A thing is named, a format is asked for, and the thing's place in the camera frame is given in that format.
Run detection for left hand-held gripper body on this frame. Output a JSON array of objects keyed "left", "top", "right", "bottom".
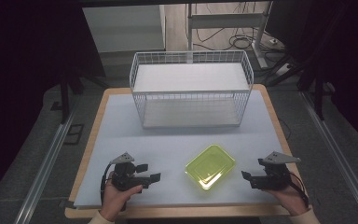
[{"left": 109, "top": 151, "right": 152, "bottom": 192}]

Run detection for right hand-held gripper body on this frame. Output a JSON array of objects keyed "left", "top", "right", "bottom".
[{"left": 250, "top": 150, "right": 302, "bottom": 191}]

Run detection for person's left hand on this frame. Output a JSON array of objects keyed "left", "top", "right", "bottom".
[{"left": 100, "top": 172, "right": 145, "bottom": 223}]

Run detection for person's right hand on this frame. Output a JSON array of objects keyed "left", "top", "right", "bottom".
[{"left": 261, "top": 173, "right": 310, "bottom": 217}]

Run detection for pale blue table mat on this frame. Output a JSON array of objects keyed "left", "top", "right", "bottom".
[{"left": 73, "top": 90, "right": 289, "bottom": 209}]

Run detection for yellow-green plastic tray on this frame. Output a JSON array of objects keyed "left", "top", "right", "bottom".
[{"left": 185, "top": 143, "right": 237, "bottom": 191}]

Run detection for black tripod stand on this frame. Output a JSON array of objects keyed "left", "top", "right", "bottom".
[
  {"left": 50, "top": 60, "right": 110, "bottom": 125},
  {"left": 267, "top": 55, "right": 337, "bottom": 121}
]

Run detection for white power strip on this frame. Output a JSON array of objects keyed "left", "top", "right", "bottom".
[{"left": 274, "top": 63, "right": 294, "bottom": 77}]

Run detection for dark curtain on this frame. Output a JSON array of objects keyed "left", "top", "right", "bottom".
[
  {"left": 265, "top": 0, "right": 358, "bottom": 153},
  {"left": 0, "top": 0, "right": 106, "bottom": 209}
]

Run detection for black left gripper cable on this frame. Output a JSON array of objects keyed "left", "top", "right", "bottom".
[{"left": 99, "top": 162, "right": 113, "bottom": 207}]

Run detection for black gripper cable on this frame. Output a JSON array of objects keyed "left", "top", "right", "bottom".
[
  {"left": 99, "top": 162, "right": 113, "bottom": 207},
  {"left": 288, "top": 171, "right": 310, "bottom": 209}
]

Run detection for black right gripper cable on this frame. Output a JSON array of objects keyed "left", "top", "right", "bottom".
[{"left": 288, "top": 171, "right": 310, "bottom": 209}]

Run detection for aluminium floor rail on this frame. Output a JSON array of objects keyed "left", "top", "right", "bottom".
[
  {"left": 13, "top": 105, "right": 79, "bottom": 224},
  {"left": 300, "top": 91, "right": 358, "bottom": 224}
]

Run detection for black floor bracket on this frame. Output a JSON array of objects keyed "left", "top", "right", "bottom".
[{"left": 63, "top": 123, "right": 85, "bottom": 146}]

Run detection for white wire shelf rack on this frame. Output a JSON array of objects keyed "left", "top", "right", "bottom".
[{"left": 129, "top": 49, "right": 255, "bottom": 130}]

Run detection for black floor cables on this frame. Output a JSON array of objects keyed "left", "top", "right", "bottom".
[{"left": 194, "top": 27, "right": 288, "bottom": 63}]

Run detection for grey metal stand frame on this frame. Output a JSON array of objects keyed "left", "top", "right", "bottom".
[{"left": 186, "top": 1, "right": 275, "bottom": 70}]

